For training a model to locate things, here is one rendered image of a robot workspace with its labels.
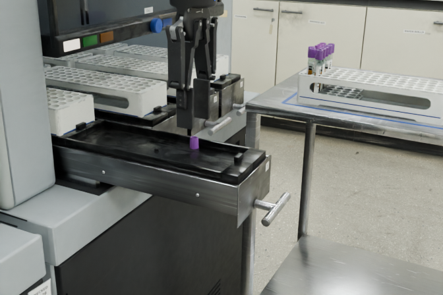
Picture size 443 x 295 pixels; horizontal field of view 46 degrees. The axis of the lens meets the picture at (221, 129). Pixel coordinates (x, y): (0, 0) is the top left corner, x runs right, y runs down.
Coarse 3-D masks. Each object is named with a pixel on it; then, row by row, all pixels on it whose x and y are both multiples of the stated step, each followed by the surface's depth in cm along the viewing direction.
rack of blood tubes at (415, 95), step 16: (304, 80) 108; (320, 80) 107; (336, 80) 105; (352, 80) 104; (368, 80) 104; (384, 80) 104; (400, 80) 105; (416, 80) 105; (432, 80) 105; (304, 96) 109; (320, 96) 108; (336, 96) 106; (352, 96) 106; (368, 96) 113; (384, 96) 111; (400, 96) 109; (416, 96) 98; (432, 96) 97; (368, 112) 104; (384, 112) 102; (416, 112) 99; (432, 112) 98
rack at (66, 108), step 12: (48, 96) 97; (60, 96) 98; (72, 96) 96; (84, 96) 97; (48, 108) 90; (60, 108) 89; (72, 108) 92; (84, 108) 95; (60, 120) 90; (72, 120) 93; (84, 120) 96; (60, 132) 91
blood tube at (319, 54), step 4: (316, 52) 106; (320, 52) 105; (316, 56) 106; (320, 56) 105; (316, 60) 106; (320, 60) 106; (316, 64) 106; (320, 64) 106; (316, 68) 107; (320, 68) 107; (316, 72) 107; (316, 84) 108; (312, 88) 109; (316, 88) 108; (316, 92) 109
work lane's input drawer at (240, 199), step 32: (96, 128) 97; (128, 128) 96; (64, 160) 89; (96, 160) 86; (128, 160) 84; (160, 160) 81; (192, 160) 85; (224, 160) 85; (256, 160) 82; (160, 192) 82; (192, 192) 79; (224, 192) 76; (256, 192) 83; (288, 192) 85
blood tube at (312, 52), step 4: (312, 48) 108; (312, 52) 107; (308, 56) 108; (312, 56) 107; (308, 60) 108; (312, 60) 107; (308, 64) 108; (312, 64) 108; (308, 68) 108; (312, 68) 108; (308, 72) 108
